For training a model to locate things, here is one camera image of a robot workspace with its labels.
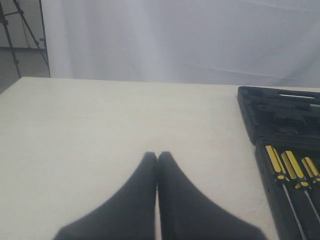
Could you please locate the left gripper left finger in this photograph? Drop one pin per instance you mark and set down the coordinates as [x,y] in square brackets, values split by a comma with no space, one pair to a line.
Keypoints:
[128,215]

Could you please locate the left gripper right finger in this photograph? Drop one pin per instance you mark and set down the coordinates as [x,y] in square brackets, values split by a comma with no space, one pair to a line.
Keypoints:
[187,214]

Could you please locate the short yellow black screwdriver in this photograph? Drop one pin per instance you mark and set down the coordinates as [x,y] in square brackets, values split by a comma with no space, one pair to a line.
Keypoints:
[311,170]

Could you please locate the black tripod stand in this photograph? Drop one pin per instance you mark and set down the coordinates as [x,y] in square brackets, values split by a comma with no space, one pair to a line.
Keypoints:
[23,47]

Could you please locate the black plastic tool case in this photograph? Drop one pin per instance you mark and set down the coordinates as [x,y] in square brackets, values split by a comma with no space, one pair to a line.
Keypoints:
[287,120]

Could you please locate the middle yellow black screwdriver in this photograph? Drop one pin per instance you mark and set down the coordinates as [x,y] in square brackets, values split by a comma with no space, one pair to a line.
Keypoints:
[299,175]

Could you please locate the white backdrop curtain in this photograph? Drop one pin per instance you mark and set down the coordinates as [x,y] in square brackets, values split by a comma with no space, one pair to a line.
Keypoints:
[233,42]

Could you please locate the long yellow black screwdriver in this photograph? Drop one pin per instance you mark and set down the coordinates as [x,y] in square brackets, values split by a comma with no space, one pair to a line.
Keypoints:
[281,177]

